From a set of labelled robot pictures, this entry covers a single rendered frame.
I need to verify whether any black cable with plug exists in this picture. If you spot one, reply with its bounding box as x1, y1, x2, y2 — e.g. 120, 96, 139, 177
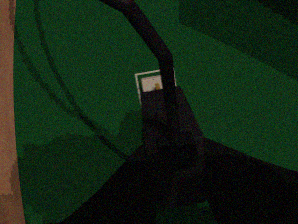
101, 0, 206, 210

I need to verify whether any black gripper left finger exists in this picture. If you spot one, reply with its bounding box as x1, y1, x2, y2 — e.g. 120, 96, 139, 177
55, 144, 157, 224

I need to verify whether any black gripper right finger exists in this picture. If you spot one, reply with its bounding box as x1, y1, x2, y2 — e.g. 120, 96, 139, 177
205, 137, 298, 224

